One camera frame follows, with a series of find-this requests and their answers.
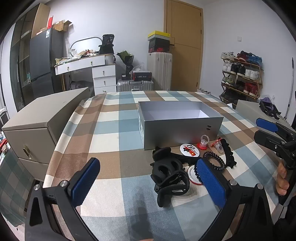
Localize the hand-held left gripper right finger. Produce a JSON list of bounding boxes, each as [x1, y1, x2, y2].
[[195, 158, 274, 241]]

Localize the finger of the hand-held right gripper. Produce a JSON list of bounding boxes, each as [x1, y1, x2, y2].
[[256, 117, 296, 142], [254, 130, 290, 159]]

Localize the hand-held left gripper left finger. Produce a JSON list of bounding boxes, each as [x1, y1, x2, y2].
[[24, 158, 101, 241]]

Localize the white red-rimmed round badge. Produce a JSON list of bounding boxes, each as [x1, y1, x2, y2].
[[187, 165, 204, 185]]

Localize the black spiral hair tie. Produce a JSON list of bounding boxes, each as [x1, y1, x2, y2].
[[203, 151, 226, 172]]

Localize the black toothed headband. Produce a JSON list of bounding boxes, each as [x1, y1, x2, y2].
[[218, 138, 237, 169]]

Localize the white printed round badge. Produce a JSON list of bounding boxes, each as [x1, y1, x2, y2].
[[180, 143, 201, 158]]

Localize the red gear-base toy ring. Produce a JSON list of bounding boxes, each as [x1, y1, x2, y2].
[[198, 135, 210, 151]]

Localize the red clear toy ring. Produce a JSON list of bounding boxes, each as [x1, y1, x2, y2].
[[211, 138, 226, 152]]

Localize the large black claw clip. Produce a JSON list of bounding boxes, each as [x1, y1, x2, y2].
[[151, 160, 190, 208]]

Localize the silver cardboard box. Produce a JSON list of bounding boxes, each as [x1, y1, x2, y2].
[[138, 101, 224, 151]]

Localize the person's right hand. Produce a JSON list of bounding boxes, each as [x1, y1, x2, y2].
[[275, 161, 290, 196]]

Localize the black purple bag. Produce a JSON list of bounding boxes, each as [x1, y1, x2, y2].
[[259, 96, 282, 117]]

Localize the beige drawer cabinet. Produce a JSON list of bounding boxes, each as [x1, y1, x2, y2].
[[236, 100, 292, 127], [2, 88, 90, 182]]

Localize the black pole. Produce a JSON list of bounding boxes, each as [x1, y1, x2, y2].
[[285, 58, 296, 119]]

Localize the checked tablecloth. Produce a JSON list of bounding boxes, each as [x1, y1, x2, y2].
[[43, 90, 285, 241]]

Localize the wooden shoe rack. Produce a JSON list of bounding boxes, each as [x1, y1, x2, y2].
[[218, 51, 264, 104]]

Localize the rows of shoes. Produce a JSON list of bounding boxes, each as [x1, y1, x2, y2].
[[220, 50, 263, 102]]

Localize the green checked cloth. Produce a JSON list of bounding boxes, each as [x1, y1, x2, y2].
[[0, 148, 36, 229]]

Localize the grey bag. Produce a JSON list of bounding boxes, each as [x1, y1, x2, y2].
[[69, 80, 93, 92]]

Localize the white dressing table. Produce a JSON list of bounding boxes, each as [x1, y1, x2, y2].
[[54, 54, 117, 95]]

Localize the silver suitcase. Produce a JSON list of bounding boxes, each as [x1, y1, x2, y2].
[[117, 79, 154, 93]]

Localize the wooden door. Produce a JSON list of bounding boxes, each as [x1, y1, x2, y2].
[[164, 0, 204, 91]]

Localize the black red flat box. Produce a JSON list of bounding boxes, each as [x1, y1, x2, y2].
[[132, 71, 152, 81]]

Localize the white suitcase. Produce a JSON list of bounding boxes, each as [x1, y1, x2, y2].
[[147, 52, 173, 91]]

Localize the dresser clutter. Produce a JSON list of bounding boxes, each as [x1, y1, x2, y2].
[[55, 49, 102, 65]]

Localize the dark grey fridge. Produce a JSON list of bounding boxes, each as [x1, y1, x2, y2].
[[29, 28, 65, 99]]

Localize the dark wrapped bouquet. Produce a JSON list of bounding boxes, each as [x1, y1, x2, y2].
[[116, 50, 135, 75]]

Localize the red black shoebox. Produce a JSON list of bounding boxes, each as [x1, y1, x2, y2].
[[148, 46, 171, 54]]

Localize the oval mirror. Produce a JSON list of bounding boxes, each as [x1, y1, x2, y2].
[[69, 36, 103, 58]]

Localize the tall glass-door cabinet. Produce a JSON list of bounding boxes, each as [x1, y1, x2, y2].
[[10, 3, 51, 112]]

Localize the open cardboard box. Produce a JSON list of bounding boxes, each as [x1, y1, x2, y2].
[[53, 20, 73, 32]]

